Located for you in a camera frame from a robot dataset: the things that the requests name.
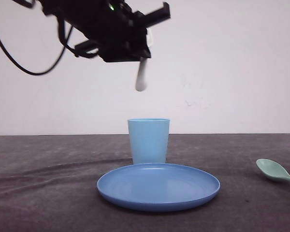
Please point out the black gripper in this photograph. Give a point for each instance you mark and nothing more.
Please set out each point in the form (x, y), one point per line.
(113, 31)

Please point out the white plastic fork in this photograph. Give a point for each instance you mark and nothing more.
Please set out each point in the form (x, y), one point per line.
(140, 84)

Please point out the light blue plastic cup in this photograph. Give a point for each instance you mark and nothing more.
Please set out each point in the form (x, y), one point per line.
(148, 139)

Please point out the mint green plastic spoon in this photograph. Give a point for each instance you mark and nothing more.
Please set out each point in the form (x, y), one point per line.
(273, 170)

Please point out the blue plastic plate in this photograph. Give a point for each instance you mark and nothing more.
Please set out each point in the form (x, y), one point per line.
(158, 187)

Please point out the dark grey table cloth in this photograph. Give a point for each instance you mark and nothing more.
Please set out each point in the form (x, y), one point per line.
(48, 184)

